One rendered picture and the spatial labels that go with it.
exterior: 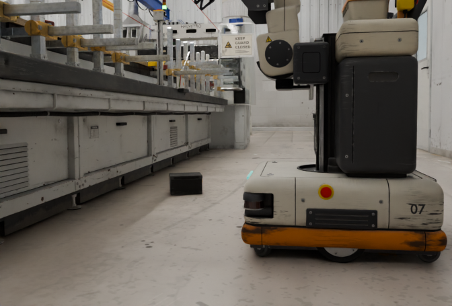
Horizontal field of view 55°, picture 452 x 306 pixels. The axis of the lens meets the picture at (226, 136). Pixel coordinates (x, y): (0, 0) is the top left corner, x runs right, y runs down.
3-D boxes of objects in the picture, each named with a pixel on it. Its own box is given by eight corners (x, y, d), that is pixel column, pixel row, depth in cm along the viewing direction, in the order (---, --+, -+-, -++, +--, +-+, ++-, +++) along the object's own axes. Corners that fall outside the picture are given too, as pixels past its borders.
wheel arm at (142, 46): (156, 51, 209) (155, 42, 209) (153, 50, 205) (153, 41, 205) (71, 54, 215) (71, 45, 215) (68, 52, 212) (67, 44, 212)
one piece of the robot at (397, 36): (385, 185, 196) (388, -2, 192) (421, 213, 143) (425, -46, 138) (310, 184, 201) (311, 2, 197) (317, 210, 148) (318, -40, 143)
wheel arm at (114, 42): (138, 47, 184) (137, 37, 184) (134, 46, 181) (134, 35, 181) (43, 50, 191) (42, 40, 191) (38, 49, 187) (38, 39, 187)
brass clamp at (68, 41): (89, 50, 191) (89, 39, 191) (74, 46, 178) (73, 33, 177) (76, 51, 192) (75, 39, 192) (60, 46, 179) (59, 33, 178)
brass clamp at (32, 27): (58, 40, 166) (58, 27, 166) (38, 33, 153) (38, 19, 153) (44, 40, 167) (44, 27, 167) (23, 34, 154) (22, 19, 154)
